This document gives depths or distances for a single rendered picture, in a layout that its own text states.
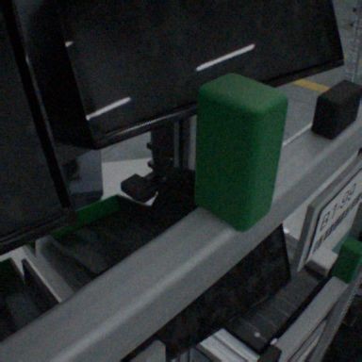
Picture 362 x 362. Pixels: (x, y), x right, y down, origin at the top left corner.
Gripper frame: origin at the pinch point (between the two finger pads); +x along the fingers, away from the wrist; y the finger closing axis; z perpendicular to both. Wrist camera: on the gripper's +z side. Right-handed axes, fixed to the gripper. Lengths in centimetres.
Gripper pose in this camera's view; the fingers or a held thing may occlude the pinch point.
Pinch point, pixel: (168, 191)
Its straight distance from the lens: 83.8
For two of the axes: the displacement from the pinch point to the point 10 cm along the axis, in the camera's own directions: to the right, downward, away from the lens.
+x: 0.1, 7.9, 6.1
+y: 7.0, -4.4, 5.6
